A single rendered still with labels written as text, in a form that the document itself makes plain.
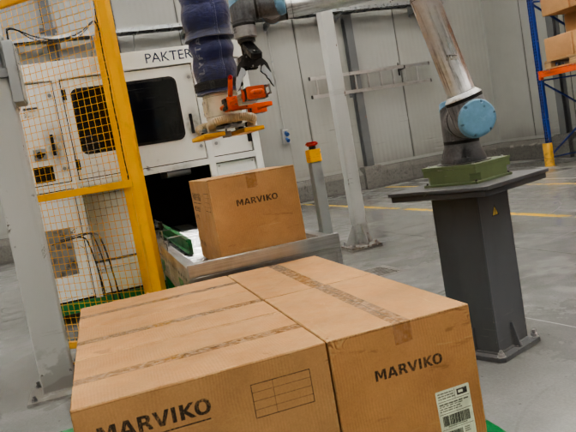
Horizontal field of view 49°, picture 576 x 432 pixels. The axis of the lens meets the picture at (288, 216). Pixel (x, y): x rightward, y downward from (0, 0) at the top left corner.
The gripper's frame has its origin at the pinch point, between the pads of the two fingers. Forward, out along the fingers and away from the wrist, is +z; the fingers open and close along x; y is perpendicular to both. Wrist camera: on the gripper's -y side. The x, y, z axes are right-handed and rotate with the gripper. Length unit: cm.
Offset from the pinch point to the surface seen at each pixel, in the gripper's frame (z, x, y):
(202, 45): -29, 7, 54
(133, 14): -257, -56, 918
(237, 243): 62, 13, 29
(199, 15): -42, 7, 51
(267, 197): 44, -4, 29
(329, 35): -71, -161, 307
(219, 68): -18, 2, 51
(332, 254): 75, -28, 25
